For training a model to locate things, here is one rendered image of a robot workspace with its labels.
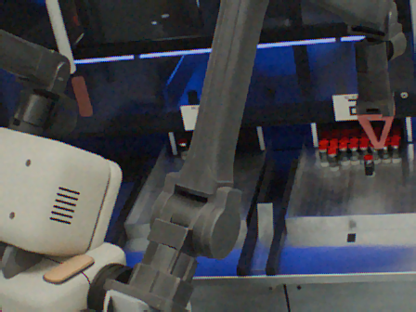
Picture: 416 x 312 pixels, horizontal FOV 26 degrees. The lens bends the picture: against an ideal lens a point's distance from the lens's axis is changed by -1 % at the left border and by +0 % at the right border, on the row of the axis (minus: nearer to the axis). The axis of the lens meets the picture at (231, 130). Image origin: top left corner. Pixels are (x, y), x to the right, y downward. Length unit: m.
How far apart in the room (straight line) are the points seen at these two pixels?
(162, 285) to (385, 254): 0.66
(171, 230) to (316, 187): 0.79
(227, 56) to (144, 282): 0.32
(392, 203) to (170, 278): 0.79
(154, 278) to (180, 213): 0.10
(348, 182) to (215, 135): 0.79
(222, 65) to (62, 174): 0.25
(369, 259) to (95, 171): 0.67
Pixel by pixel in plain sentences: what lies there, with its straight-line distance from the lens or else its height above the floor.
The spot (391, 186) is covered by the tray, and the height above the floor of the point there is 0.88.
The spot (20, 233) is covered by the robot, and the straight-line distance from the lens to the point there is 1.22.
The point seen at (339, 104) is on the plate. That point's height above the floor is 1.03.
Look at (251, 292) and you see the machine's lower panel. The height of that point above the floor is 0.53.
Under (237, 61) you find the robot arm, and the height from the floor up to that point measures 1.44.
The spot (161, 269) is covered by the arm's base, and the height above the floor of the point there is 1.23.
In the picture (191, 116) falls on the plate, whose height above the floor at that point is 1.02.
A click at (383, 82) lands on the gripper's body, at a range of 1.67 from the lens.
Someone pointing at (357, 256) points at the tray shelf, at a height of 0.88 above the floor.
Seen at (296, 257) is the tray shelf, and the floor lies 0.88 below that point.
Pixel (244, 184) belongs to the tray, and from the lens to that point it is 2.03.
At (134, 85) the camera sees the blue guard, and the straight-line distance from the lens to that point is 2.05.
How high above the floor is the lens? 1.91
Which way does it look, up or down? 27 degrees down
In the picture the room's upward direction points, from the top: 11 degrees counter-clockwise
